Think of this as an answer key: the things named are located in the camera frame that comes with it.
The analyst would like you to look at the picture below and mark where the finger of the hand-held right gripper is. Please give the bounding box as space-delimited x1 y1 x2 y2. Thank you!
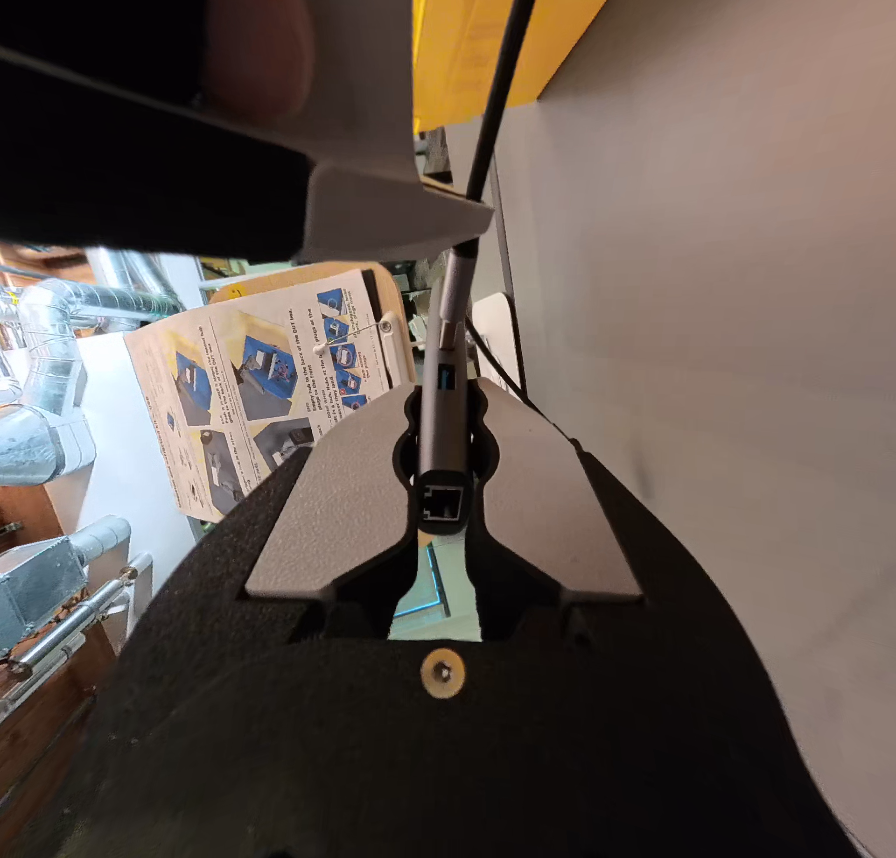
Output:
297 163 496 265

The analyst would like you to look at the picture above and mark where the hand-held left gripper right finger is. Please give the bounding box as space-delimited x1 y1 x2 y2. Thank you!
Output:
468 375 644 617

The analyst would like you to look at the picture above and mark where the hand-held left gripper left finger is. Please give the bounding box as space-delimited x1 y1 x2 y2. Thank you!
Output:
244 382 422 614

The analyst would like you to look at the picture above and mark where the grey slim USB hub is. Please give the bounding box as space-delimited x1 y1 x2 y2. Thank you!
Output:
412 284 475 538

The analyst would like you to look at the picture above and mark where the short black plug cable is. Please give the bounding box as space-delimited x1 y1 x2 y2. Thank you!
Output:
464 315 533 404

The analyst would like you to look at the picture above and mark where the black USB cable grey plug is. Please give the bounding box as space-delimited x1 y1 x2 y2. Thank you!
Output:
437 0 550 352

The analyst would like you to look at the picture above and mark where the yellow plastic bin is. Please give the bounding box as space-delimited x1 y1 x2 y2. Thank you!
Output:
412 0 634 135

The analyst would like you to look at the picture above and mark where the person's right hand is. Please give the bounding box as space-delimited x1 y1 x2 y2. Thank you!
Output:
206 0 314 122

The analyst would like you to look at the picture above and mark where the printed instruction poster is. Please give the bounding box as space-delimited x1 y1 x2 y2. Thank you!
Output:
125 270 401 523

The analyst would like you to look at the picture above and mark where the white rounded board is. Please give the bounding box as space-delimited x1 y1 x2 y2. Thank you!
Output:
471 291 527 391

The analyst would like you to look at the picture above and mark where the cluster of silver insulated pipes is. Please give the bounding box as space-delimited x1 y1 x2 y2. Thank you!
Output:
0 245 186 488

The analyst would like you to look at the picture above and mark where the foil-wrapped air duct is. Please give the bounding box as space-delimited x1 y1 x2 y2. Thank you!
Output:
0 515 135 663

